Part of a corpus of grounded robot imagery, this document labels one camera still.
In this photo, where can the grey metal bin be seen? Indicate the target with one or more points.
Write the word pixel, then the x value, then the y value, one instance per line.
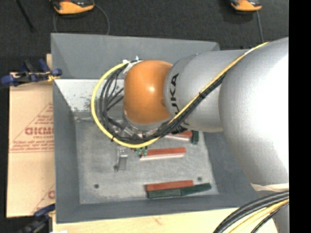
pixel 97 173

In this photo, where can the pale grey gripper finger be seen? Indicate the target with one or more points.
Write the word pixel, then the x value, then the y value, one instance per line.
pixel 124 162
pixel 117 165

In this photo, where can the brown cardboard board red print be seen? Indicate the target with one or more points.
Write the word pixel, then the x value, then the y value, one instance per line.
pixel 29 169

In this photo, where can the red-brown flat block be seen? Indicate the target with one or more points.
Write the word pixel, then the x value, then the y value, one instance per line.
pixel 181 135
pixel 165 152
pixel 170 185

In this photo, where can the dark green flat block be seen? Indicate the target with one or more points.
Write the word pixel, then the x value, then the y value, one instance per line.
pixel 177 192
pixel 195 137

